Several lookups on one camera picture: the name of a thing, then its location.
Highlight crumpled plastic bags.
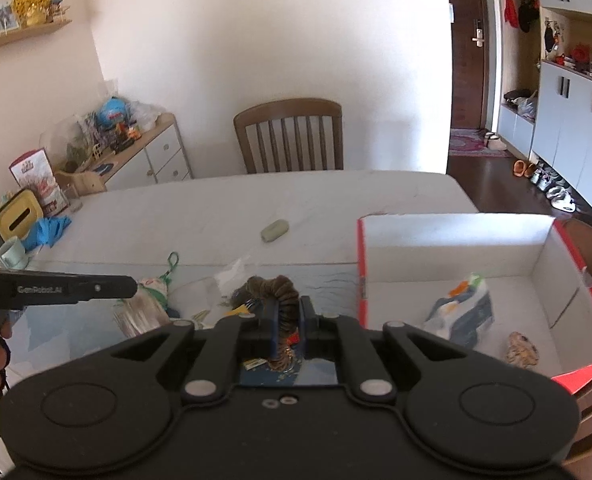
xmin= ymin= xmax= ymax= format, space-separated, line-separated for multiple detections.
xmin=125 ymin=99 xmax=167 ymax=132

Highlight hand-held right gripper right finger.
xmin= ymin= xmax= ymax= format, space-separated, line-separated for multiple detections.
xmin=298 ymin=296 xmax=469 ymax=401

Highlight patterned rug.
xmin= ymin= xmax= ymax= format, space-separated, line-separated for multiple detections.
xmin=448 ymin=128 xmax=514 ymax=159

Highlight wooden white sideboard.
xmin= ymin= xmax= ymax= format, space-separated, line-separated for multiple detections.
xmin=68 ymin=112 xmax=195 ymax=194

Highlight drinking glass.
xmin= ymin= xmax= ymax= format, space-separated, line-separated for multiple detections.
xmin=63 ymin=183 xmax=85 ymax=213

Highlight slatted wooden chair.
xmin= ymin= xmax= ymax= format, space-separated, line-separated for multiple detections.
xmin=233 ymin=98 xmax=345 ymax=176

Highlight light blue table mat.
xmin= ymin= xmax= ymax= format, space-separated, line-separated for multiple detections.
xmin=8 ymin=264 xmax=361 ymax=388

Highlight wooden wall shelf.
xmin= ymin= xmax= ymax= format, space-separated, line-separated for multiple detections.
xmin=0 ymin=18 xmax=73 ymax=55

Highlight row of shoes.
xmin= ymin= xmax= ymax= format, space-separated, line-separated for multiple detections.
xmin=528 ymin=160 xmax=579 ymax=214

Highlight olive green pouch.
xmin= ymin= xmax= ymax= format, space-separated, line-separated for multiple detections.
xmin=260 ymin=218 xmax=291 ymax=244

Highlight red white cardboard box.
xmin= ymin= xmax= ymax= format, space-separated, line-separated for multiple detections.
xmin=356 ymin=212 xmax=592 ymax=397

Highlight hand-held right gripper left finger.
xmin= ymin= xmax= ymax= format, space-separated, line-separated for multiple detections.
xmin=108 ymin=300 xmax=281 ymax=401

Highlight brown scrunchie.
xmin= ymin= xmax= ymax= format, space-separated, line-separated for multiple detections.
xmin=245 ymin=275 xmax=301 ymax=372

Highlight red white paper box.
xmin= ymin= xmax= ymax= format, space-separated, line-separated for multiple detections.
xmin=9 ymin=147 xmax=70 ymax=217

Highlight colourful toy set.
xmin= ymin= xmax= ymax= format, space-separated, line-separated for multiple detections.
xmin=78 ymin=110 xmax=145 ymax=161

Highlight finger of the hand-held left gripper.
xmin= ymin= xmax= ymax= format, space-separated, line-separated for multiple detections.
xmin=83 ymin=274 xmax=140 ymax=303

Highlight translucent plastic bag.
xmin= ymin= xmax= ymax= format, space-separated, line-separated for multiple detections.
xmin=517 ymin=91 xmax=539 ymax=121

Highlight grey wooden wall cabinet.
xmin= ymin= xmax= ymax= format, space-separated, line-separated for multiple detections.
xmin=494 ymin=0 xmax=592 ymax=222

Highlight wooden toy rack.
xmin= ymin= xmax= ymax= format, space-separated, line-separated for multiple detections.
xmin=55 ymin=167 xmax=108 ymax=196

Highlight beige patterned scrunchie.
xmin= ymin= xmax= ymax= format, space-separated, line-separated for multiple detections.
xmin=506 ymin=331 xmax=541 ymax=365

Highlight light green cup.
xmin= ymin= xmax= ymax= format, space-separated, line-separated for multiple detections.
xmin=0 ymin=237 xmax=33 ymax=269

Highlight grey mask in white bag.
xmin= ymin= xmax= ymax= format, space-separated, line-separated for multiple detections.
xmin=422 ymin=273 xmax=495 ymax=349

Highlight clear plastic bag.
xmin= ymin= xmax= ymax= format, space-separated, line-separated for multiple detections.
xmin=210 ymin=257 xmax=257 ymax=307

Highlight black hanging pouch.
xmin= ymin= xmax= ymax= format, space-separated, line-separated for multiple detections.
xmin=542 ymin=18 xmax=562 ymax=54

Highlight brown door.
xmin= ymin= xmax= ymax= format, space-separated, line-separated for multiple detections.
xmin=444 ymin=0 xmax=492 ymax=130

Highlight yellow ornament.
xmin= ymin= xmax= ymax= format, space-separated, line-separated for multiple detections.
xmin=13 ymin=0 xmax=53 ymax=26

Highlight small photo frame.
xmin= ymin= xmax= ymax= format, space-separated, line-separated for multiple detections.
xmin=0 ymin=2 xmax=20 ymax=31

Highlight blue globe ball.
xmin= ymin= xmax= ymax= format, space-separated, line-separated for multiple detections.
xmin=97 ymin=95 xmax=130 ymax=129

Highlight green tassel charm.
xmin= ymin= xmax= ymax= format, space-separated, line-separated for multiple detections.
xmin=115 ymin=251 xmax=181 ymax=337

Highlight yellow grey tissue box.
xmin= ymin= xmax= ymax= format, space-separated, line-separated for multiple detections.
xmin=0 ymin=189 xmax=45 ymax=249

